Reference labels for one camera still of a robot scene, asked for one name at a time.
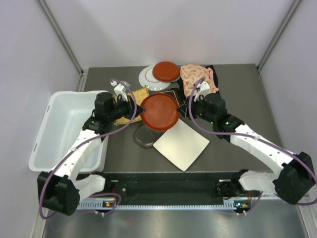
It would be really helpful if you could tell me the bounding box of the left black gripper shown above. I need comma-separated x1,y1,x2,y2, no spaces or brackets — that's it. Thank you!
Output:
107,94,145,122

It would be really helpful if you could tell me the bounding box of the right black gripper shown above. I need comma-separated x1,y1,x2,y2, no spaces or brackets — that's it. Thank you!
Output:
177,94,215,125

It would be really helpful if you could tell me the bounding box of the black square plate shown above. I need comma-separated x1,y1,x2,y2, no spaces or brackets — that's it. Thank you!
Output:
164,88,186,119

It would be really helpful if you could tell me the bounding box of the yellow woven square plate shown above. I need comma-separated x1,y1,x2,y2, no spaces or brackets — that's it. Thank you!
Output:
113,87,149,126

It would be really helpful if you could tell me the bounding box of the red round plate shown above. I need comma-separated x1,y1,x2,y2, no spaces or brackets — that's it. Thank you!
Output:
140,93,180,131

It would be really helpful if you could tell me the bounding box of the clear glass plate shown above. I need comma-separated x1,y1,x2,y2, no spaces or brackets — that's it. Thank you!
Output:
133,124,164,149

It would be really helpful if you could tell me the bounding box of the white square plate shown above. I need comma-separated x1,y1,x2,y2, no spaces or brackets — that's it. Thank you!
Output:
153,120,210,172

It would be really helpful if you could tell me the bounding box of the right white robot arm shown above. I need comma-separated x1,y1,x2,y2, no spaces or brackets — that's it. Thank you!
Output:
177,94,317,205

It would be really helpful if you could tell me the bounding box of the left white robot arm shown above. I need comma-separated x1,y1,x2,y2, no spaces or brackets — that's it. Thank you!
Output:
37,92,143,219

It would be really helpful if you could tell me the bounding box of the white plastic bin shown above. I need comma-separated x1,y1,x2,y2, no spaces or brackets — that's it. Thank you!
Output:
28,91,100,172

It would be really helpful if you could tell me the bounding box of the black cloth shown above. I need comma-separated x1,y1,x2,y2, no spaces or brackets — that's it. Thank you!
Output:
178,65,221,100

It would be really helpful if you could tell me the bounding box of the white round rimmed plate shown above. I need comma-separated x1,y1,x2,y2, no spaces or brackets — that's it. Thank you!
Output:
139,65,170,92

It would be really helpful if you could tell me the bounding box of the floral pink cloth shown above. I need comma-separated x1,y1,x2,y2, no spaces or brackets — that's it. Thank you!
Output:
179,63,219,97

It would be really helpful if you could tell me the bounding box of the red plate at back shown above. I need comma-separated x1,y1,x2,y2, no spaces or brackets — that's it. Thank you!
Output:
153,61,180,82

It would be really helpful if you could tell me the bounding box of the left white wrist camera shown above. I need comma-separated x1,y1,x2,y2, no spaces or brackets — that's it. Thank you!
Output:
110,79,130,102

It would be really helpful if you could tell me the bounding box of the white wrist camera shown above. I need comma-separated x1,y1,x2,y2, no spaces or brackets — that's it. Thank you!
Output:
110,79,130,102
194,80,211,102

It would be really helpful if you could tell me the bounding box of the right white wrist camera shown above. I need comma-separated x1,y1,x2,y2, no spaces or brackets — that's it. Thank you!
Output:
194,80,211,102

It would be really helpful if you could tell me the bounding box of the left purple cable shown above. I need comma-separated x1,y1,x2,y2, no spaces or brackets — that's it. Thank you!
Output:
39,78,137,219

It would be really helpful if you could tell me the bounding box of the grey cable duct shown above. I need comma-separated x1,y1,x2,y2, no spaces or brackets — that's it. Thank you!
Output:
76,197,263,211

